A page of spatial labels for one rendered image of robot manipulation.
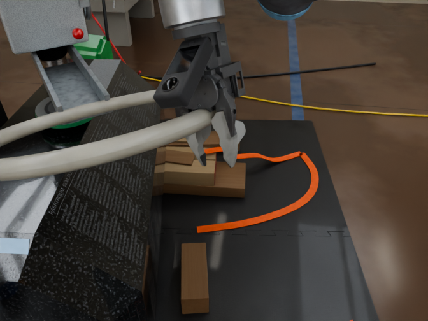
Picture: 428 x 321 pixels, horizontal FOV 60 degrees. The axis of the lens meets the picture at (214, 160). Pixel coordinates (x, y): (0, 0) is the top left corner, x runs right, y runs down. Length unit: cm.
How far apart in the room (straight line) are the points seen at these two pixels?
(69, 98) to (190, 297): 101
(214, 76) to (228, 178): 174
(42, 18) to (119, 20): 309
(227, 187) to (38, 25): 138
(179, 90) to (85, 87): 64
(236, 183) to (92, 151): 178
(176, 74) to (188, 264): 136
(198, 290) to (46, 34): 115
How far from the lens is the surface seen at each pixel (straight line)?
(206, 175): 214
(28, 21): 122
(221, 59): 58
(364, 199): 243
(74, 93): 106
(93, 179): 126
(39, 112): 143
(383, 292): 202
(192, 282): 173
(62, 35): 124
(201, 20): 53
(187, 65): 50
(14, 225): 111
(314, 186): 238
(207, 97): 54
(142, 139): 49
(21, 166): 52
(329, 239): 212
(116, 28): 433
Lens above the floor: 159
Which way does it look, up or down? 39 degrees down
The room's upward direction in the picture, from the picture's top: straight up
